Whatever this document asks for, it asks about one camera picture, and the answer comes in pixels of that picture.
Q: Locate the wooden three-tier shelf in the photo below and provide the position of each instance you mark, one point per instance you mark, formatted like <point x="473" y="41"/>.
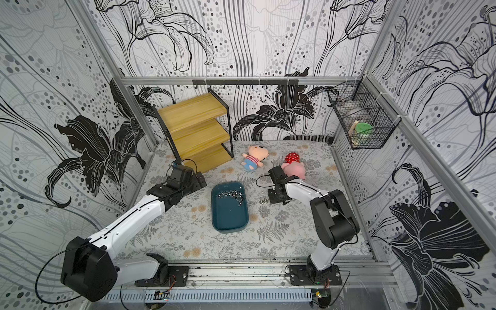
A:
<point x="199" y="131"/>

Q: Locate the green round lid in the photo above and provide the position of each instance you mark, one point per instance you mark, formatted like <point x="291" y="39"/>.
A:
<point x="364" y="129"/>

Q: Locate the pile of steel wing nuts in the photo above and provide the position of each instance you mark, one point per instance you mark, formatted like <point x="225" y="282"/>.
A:
<point x="237" y="195"/>

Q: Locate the white slotted cable duct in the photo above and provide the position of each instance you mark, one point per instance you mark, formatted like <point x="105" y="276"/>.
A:
<point x="209" y="295"/>

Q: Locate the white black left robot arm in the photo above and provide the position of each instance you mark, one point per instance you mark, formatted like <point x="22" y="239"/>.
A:
<point x="91" y="266"/>

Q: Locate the black wire wall basket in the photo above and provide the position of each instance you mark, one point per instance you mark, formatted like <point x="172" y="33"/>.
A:
<point x="356" y="101"/>

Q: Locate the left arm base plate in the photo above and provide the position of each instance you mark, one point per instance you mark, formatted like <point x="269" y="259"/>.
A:
<point x="169" y="276"/>

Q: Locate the pink pig plush red dress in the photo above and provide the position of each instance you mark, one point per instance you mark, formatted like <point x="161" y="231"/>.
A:
<point x="292" y="166"/>

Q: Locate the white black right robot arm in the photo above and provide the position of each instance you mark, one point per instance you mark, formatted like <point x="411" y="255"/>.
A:
<point x="335" y="222"/>

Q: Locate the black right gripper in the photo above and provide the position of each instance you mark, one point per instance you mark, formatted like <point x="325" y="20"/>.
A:
<point x="278" y="194"/>

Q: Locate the peach pig plush blue trousers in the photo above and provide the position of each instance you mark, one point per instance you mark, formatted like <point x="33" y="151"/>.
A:
<point x="254" y="158"/>

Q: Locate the aluminium front rail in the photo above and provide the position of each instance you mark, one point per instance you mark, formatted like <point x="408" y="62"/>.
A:
<point x="248" y="275"/>

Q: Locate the teal plastic storage tray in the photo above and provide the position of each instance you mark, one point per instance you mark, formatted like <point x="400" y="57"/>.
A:
<point x="227" y="215"/>

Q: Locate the floral table mat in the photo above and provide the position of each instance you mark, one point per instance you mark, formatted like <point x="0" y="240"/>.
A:
<point x="273" y="231"/>

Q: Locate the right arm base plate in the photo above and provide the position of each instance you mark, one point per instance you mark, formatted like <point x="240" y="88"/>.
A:
<point x="301" y="275"/>

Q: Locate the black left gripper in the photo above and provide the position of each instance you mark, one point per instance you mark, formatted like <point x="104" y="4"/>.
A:
<point x="197" y="185"/>

